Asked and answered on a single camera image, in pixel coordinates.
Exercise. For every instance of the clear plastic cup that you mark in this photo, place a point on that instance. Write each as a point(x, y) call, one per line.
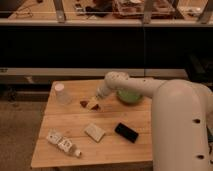
point(62, 95)

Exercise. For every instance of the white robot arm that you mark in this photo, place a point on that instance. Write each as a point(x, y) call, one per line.
point(178, 118)

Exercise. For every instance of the metal shelf rack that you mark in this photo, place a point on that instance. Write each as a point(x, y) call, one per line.
point(46, 40)

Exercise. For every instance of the plastic water bottle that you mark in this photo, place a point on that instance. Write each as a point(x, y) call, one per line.
point(63, 143)

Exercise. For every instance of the wooden table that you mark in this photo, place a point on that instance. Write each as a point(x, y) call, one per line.
point(72, 119)

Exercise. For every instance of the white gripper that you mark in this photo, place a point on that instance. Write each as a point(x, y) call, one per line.
point(93, 103)

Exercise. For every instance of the black rectangular box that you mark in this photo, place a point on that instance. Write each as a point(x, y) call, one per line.
point(126, 132)

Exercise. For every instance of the green ceramic bowl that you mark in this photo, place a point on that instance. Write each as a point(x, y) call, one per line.
point(128, 97)

